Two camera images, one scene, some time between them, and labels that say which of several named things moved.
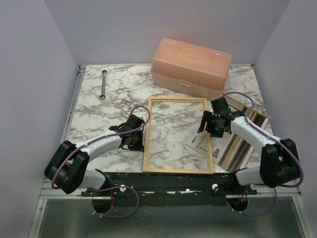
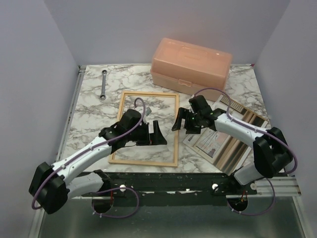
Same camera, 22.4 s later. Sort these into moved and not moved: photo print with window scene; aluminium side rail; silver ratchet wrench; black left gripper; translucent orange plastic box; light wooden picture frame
Moved: black left gripper; light wooden picture frame
Not moved: aluminium side rail; silver ratchet wrench; photo print with window scene; translucent orange plastic box
